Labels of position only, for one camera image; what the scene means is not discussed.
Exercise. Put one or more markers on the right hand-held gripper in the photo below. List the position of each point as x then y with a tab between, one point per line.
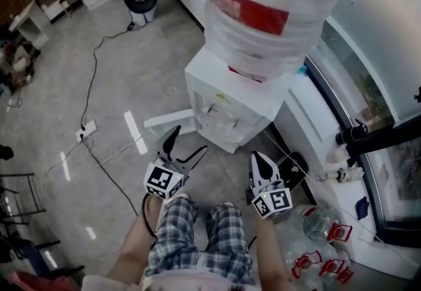
276	202

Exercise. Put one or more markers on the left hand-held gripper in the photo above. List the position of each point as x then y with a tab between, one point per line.
161	181

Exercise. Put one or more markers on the white cabinet door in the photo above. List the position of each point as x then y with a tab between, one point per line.
171	120

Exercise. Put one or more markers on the white water dispenser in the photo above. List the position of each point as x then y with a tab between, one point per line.
210	79

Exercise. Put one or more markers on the person's right forearm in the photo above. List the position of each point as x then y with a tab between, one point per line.
273	250

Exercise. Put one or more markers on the person's left forearm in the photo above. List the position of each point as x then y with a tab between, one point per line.
135	243

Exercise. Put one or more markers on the white and black appliance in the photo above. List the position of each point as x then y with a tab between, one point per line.
294	177

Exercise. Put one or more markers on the person's white shoe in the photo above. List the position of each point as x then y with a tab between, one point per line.
184	195
229	204

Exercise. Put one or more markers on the white floor tape strip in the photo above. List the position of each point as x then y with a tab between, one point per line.
135	133

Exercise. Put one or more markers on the blue water tap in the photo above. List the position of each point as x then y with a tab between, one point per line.
235	123

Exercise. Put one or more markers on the white flat board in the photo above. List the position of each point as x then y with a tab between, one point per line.
306	112

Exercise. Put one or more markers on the small white jar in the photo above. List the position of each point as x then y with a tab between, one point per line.
337	155

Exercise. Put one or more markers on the person's plaid shorts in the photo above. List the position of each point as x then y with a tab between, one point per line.
223	243

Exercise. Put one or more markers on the white charger adapter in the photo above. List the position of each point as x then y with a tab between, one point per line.
352	174

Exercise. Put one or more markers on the black thermos flask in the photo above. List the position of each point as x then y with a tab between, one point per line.
350	133

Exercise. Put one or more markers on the white power strip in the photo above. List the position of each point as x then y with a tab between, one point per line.
86	131

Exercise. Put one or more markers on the dark blue cloth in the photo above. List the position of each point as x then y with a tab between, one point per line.
362	207

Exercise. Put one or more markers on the teal plastic item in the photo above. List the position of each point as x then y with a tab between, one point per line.
302	69

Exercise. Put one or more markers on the white window sill ledge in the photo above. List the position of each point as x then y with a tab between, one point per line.
348	243

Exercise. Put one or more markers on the person's pale pink shirt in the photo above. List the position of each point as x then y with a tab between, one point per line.
184	284

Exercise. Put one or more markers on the black power adapter brick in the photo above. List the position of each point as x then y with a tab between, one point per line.
131	25

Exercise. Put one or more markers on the black metal rack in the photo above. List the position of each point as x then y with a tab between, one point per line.
31	194

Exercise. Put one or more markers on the large clear water jug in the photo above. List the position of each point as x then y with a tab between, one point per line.
263	6

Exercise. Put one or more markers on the black hanging bag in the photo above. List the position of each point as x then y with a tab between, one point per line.
418	93

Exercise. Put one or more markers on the black clothes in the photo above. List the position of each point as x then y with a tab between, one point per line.
6	152

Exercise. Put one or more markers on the dark blue chair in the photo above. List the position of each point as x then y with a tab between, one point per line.
36	256

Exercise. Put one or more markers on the pink cloth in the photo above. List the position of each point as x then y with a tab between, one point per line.
42	283

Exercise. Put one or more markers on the small white desk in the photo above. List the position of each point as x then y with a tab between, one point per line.
29	23

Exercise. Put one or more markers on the black window frame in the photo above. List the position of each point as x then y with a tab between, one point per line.
378	143

